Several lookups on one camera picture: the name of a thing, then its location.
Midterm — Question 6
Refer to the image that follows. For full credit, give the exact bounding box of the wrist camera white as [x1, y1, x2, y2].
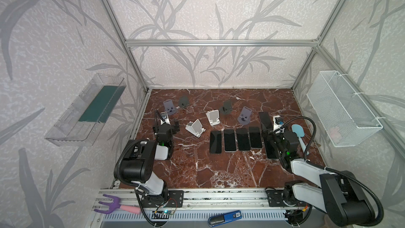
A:
[273, 115, 284, 134]
[160, 112, 170, 125]

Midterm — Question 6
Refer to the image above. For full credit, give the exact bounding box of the tall black phone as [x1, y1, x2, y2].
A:
[209, 130, 222, 154]

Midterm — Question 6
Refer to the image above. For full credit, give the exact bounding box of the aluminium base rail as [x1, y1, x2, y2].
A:
[92, 188, 326, 212]

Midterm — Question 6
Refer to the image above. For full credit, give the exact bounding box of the white-edged phone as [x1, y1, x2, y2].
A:
[264, 139, 279, 159]

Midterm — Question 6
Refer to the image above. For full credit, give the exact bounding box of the white small phone stand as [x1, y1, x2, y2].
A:
[206, 110, 220, 126]

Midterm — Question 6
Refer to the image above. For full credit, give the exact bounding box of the blue and black marker tool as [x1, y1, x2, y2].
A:
[208, 211, 242, 228]

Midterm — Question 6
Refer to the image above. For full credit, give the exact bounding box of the white folding phone stand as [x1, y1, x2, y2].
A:
[185, 119, 206, 138]

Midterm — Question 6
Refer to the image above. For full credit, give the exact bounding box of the light blue silicone spatula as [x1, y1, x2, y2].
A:
[291, 124, 306, 151]

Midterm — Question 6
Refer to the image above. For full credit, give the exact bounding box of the grey small phone stand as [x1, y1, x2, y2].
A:
[163, 99, 177, 116]

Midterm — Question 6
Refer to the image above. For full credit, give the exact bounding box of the green circuit board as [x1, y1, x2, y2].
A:
[154, 210, 176, 216]

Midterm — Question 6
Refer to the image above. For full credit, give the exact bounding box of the dark grey phone stand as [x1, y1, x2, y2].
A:
[220, 100, 233, 115]

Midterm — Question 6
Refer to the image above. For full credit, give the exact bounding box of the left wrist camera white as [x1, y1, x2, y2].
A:
[160, 112, 170, 125]

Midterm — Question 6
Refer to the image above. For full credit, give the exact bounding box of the pink-edged black phone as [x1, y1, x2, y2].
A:
[258, 112, 273, 132]

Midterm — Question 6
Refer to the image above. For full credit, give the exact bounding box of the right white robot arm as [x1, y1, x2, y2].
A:
[259, 112, 385, 227]

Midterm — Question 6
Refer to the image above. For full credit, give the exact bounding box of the clear plastic wall bin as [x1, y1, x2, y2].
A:
[45, 73, 127, 147]

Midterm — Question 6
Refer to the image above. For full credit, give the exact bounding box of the white wire mesh basket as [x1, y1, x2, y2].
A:
[307, 71, 383, 147]

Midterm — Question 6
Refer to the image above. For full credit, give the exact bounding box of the purple pink hand tool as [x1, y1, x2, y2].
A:
[94, 194, 141, 215]

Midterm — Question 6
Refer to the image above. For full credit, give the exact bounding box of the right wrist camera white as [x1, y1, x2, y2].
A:
[273, 115, 284, 134]

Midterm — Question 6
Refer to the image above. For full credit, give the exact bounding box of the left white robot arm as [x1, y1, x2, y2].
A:
[113, 110, 180, 206]

